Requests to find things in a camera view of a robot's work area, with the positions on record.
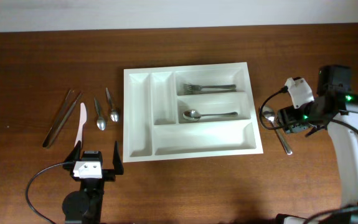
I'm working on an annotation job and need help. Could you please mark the large steel spoon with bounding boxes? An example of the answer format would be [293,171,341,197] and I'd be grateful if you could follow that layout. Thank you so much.
[261,106,293,155]
[182,110,238,122]

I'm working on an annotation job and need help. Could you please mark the black left camera cable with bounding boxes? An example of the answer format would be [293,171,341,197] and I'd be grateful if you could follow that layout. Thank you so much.
[25,161,73,224]

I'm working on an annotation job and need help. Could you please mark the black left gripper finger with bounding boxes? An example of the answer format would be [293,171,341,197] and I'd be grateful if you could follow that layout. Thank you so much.
[64,141,82,162]
[113,141,124,175]

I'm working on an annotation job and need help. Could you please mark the pink plastic knife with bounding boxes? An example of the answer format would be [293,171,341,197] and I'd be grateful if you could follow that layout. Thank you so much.
[74,103,87,146]

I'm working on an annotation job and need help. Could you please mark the steel kitchen tongs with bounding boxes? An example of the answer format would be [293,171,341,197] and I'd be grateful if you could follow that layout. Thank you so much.
[42,90,82,149]

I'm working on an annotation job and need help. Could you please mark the small steel teaspoon left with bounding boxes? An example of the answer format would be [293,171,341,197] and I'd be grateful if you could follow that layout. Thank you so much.
[94,98,106,131]

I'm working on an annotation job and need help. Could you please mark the steel fork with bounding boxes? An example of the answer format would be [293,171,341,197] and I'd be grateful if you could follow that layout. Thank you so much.
[183,90,237,95]
[182,84,237,91]

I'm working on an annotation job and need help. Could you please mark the small steel teaspoon right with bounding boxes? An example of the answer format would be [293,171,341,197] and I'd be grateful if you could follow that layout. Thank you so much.
[105,87,119,123]

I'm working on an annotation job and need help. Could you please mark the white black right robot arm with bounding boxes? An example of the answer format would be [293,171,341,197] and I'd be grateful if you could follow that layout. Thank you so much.
[277,65,358,223]

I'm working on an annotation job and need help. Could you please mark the small steel teaspoon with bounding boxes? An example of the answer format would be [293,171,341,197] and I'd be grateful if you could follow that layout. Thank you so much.
[94,98,106,131]
[105,87,119,123]

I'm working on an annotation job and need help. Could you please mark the white plastic cutlery tray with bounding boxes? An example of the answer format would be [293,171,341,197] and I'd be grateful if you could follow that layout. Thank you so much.
[123,62,263,162]

